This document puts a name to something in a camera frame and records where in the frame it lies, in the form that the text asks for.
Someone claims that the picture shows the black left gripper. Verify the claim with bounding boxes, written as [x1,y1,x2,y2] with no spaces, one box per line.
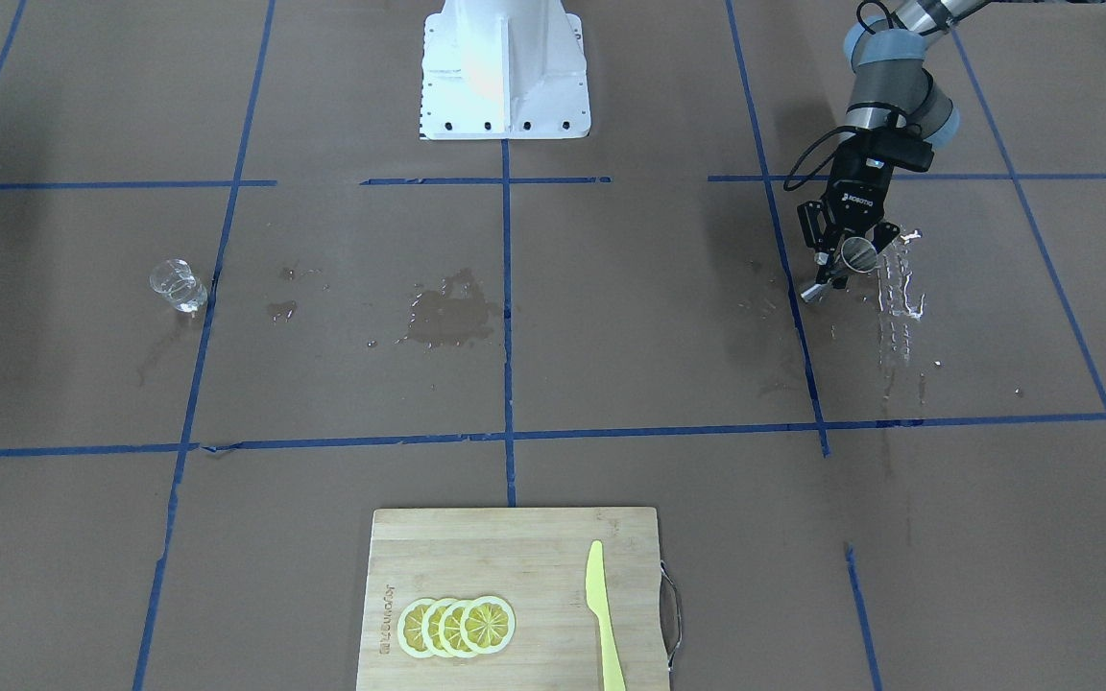
[796,128,902,292]

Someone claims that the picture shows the steel double jigger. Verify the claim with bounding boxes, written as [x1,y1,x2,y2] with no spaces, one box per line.
[800,235,878,303]

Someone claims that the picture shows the clear glass beaker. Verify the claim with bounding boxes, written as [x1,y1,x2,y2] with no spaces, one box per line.
[149,259,209,314]

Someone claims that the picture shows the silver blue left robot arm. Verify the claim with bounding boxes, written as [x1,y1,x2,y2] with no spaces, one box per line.
[782,1,987,302]

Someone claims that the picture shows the yellow plastic knife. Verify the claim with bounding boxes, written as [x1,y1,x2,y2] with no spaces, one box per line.
[585,540,627,690]

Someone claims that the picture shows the bamboo cutting board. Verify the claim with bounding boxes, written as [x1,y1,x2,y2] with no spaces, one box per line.
[356,507,671,690]

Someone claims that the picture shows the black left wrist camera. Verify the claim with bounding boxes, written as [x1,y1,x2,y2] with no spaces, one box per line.
[863,130,935,174]

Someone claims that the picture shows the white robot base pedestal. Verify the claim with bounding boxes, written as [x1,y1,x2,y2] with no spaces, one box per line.
[419,1,592,142]

